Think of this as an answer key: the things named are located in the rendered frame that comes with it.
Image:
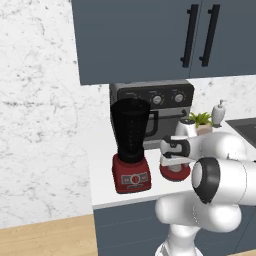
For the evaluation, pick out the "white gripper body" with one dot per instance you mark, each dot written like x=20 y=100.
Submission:
x=170 y=161

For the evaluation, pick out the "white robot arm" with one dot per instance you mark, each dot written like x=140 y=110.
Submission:
x=220 y=180

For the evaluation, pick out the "red blender with black jar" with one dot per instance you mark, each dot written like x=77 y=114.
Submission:
x=130 y=133

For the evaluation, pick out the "green potted plant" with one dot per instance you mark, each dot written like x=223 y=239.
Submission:
x=201 y=120

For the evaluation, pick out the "black toaster oven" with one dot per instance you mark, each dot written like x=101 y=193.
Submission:
x=170 y=96

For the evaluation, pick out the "white soap dispenser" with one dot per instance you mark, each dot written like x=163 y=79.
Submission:
x=218 y=115

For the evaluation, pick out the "black hob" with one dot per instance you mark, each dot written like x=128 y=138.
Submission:
x=245 y=130

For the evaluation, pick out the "dark blue base cabinet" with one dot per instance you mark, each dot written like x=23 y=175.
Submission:
x=126 y=230

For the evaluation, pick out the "narrow dark blue cupboard door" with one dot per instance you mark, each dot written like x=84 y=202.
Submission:
x=236 y=36

